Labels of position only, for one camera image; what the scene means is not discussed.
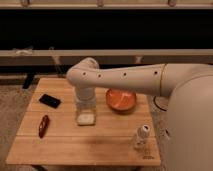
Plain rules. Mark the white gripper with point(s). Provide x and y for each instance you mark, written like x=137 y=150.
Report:
x=85 y=100

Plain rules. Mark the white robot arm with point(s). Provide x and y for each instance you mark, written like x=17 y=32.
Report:
x=189 y=88

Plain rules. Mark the white sponge block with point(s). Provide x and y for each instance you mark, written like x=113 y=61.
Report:
x=86 y=119

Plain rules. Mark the orange bowl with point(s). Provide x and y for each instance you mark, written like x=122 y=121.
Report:
x=120 y=100

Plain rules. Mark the wooden table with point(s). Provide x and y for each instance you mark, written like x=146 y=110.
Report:
x=108 y=142

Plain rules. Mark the clear bottle white cap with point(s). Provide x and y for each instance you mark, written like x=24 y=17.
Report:
x=141 y=136

